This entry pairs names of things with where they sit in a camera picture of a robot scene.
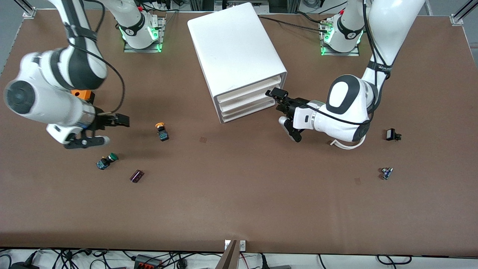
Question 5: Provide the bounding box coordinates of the black power strip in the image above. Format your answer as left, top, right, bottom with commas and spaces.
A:
134, 254, 164, 269

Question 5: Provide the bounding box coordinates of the white drawer cabinet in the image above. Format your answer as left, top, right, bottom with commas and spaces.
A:
187, 2, 288, 124

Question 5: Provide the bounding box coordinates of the yellow push button switch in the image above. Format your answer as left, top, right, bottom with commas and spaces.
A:
155, 122, 170, 142

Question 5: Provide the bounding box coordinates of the black cable on table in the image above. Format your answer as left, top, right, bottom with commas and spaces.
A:
258, 15, 331, 35

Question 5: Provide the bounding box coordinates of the green push button switch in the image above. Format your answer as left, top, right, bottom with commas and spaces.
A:
96, 152, 118, 170

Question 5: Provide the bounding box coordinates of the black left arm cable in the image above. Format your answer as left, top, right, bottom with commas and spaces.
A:
304, 0, 392, 126

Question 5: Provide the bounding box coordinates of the aluminium frame post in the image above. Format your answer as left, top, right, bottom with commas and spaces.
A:
450, 0, 478, 26
15, 0, 37, 18

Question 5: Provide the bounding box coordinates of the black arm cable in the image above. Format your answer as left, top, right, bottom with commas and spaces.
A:
304, 0, 392, 126
65, 0, 126, 112

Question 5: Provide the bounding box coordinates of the white plastic drawer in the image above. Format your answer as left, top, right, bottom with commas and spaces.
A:
216, 76, 281, 103
220, 98, 279, 122
218, 85, 280, 112

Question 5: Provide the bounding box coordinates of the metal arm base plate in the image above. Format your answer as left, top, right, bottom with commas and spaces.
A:
123, 15, 166, 53
320, 19, 361, 57

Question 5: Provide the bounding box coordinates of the black looped floor cable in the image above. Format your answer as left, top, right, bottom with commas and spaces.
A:
376, 254, 413, 265

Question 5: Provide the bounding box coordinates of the orange button enclosure box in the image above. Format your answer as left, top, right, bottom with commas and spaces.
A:
71, 89, 96, 105

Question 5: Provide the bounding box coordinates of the white curved plastic strip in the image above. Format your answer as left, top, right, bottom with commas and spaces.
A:
329, 135, 365, 150

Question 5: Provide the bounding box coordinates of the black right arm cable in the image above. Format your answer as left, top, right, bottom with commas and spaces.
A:
65, 0, 126, 112

